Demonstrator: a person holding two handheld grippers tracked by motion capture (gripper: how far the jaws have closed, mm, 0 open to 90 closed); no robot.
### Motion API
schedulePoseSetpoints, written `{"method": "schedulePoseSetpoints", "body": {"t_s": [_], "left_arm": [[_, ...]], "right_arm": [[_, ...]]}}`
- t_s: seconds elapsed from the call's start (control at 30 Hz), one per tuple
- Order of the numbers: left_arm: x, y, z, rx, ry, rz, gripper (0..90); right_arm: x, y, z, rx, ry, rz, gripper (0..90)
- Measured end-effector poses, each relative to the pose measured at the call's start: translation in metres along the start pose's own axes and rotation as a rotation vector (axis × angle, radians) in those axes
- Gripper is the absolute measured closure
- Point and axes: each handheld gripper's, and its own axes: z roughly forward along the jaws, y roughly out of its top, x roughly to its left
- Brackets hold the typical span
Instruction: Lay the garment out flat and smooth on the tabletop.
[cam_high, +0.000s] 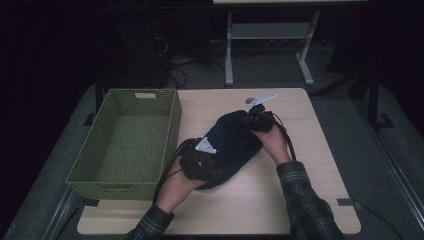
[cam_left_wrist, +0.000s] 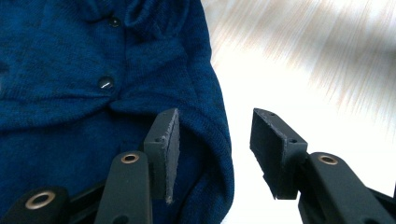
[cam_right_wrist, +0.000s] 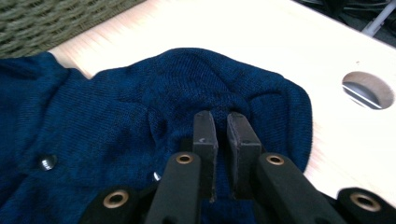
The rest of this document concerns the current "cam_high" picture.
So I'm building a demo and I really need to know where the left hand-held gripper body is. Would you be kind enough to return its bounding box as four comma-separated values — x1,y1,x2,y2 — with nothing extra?
179,136,225,184

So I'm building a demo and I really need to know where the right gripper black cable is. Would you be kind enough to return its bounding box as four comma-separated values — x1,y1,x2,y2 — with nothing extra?
264,111,298,163

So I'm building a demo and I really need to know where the black metal stand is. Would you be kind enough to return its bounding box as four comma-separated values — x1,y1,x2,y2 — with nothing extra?
365,64,396,132

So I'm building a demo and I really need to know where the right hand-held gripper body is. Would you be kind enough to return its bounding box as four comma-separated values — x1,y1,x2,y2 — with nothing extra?
240,93,278,133

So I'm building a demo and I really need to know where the black table cable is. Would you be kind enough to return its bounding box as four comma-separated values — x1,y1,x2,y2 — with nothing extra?
353,199,405,240

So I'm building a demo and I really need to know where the aluminium rail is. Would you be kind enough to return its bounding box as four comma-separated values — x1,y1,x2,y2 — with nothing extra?
353,99,424,232
41,186,83,240

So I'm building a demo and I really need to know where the dark blue knit sock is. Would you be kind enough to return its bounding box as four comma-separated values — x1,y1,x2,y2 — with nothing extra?
195,109,265,191

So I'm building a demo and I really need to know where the person's right hand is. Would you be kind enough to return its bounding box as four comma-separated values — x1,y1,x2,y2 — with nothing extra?
250,121,293,167

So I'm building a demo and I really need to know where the white metal stand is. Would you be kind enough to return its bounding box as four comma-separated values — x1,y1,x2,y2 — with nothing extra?
224,10,322,88

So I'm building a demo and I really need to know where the green woven basket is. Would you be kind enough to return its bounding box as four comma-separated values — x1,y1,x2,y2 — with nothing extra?
65,88,183,202

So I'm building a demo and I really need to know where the person's left hand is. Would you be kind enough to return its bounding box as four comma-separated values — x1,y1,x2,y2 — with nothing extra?
155,156,208,215

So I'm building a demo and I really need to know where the tangle of black floor cables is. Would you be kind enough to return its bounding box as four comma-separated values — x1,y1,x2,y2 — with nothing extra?
151,18,228,90

